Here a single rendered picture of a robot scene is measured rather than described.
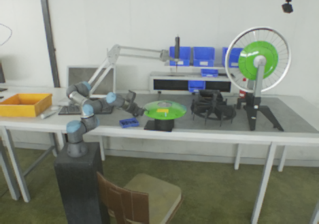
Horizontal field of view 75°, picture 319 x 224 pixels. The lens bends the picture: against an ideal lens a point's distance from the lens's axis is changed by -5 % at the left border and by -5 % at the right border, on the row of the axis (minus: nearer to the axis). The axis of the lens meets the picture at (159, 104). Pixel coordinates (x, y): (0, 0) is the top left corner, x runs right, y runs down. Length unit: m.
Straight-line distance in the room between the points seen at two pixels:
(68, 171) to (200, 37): 1.71
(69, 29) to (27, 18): 0.50
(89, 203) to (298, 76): 2.30
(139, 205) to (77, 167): 0.51
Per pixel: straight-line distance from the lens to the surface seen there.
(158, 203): 1.43
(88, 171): 1.46
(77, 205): 1.67
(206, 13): 2.33
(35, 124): 1.91
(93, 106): 1.25
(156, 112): 1.44
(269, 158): 1.83
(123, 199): 1.17
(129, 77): 2.47
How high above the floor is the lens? 1.65
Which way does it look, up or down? 21 degrees down
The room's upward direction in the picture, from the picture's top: straight up
